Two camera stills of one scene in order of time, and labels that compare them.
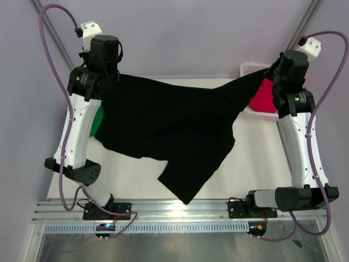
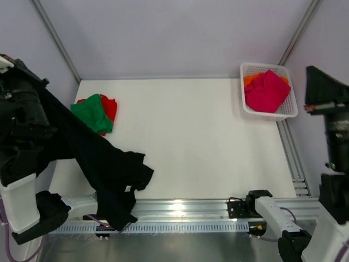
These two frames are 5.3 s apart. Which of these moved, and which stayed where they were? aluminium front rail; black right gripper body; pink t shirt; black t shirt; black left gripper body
Moved: black t shirt; black left gripper body; black right gripper body
Stayed: aluminium front rail; pink t shirt
